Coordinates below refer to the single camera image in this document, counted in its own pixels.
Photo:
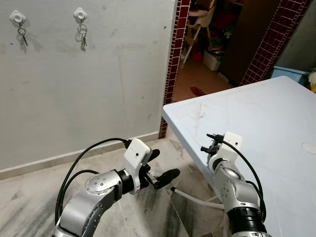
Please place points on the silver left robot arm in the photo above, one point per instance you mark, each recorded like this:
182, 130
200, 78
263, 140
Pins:
98, 186

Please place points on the white table leg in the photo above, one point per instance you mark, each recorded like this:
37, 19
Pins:
195, 198

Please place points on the white plastic table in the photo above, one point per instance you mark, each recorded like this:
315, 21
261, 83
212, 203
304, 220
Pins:
256, 128

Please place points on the white plastic bin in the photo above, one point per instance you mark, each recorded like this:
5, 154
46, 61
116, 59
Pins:
212, 60

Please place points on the round white table cap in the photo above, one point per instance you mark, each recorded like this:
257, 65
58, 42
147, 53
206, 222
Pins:
309, 148

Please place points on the light blue plastic box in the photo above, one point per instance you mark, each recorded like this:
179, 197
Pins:
289, 75

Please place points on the dark brown wooden door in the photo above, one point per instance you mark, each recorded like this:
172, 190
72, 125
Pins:
252, 34

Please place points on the yellow patterned cloth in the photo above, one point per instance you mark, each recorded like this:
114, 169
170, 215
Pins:
313, 80

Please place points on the beige high chair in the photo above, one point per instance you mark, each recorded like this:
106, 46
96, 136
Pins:
200, 19

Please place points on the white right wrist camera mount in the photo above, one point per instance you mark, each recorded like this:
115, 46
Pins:
232, 139

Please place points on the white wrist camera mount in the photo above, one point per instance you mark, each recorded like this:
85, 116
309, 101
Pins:
137, 153
232, 139

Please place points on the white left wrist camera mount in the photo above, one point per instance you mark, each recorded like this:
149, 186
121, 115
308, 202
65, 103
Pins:
137, 153

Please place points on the white wall hook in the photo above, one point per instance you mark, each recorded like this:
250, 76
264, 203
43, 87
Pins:
80, 14
18, 17

